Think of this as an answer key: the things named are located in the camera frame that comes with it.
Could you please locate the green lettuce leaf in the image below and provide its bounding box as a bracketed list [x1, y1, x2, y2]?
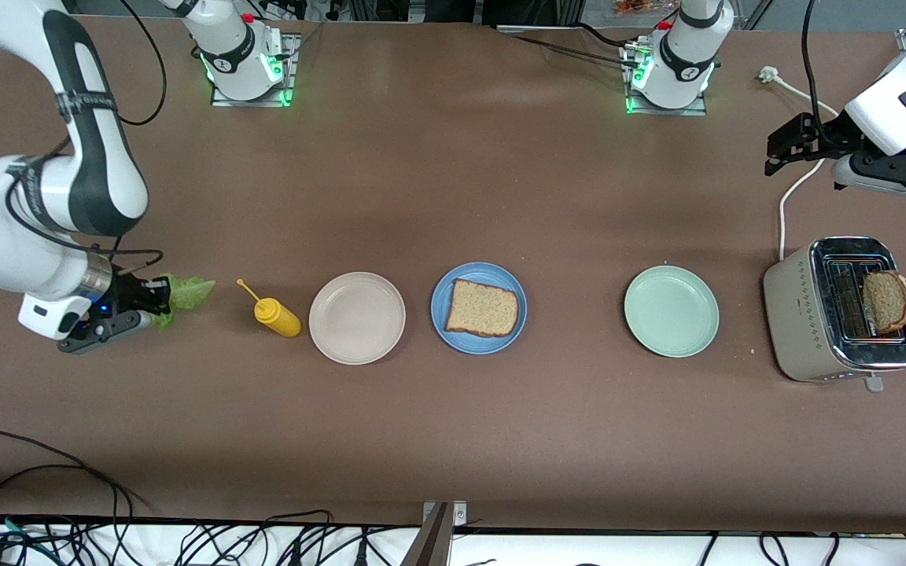
[146, 274, 216, 329]

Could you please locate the yellow mustard squeeze bottle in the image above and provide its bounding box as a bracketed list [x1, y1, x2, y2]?
[236, 278, 302, 339]

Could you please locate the brown toast bread slice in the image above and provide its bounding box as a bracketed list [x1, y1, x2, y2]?
[445, 278, 520, 339]
[862, 270, 906, 333]

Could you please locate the beige plate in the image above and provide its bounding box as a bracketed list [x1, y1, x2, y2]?
[308, 272, 407, 366]

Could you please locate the light green plate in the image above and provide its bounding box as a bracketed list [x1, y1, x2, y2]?
[624, 266, 720, 358]

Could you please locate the blue plate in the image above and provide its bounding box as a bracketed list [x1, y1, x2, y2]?
[431, 262, 529, 355]

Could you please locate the beige and chrome toaster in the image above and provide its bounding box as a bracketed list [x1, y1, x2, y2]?
[763, 236, 906, 392]

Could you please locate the white toaster power cable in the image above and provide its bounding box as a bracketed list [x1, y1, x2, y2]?
[759, 66, 843, 262]

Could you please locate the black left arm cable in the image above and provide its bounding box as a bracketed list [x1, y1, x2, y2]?
[803, 0, 831, 134]

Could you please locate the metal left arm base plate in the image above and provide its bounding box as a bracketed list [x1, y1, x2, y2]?
[624, 43, 707, 117]

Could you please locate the black looping floor cable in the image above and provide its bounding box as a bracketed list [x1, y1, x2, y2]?
[0, 428, 147, 543]

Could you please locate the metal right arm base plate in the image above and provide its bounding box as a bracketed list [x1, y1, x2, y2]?
[211, 33, 296, 108]

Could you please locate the black arm base cable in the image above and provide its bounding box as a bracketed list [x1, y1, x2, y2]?
[510, 33, 643, 70]
[268, 20, 324, 64]
[571, 22, 646, 50]

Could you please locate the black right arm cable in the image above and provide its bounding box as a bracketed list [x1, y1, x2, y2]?
[5, 0, 168, 272]

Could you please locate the grey aluminium profile post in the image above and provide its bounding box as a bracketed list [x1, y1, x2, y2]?
[400, 503, 454, 566]

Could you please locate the silver table edge bracket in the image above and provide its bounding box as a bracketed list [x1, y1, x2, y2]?
[422, 501, 467, 525]

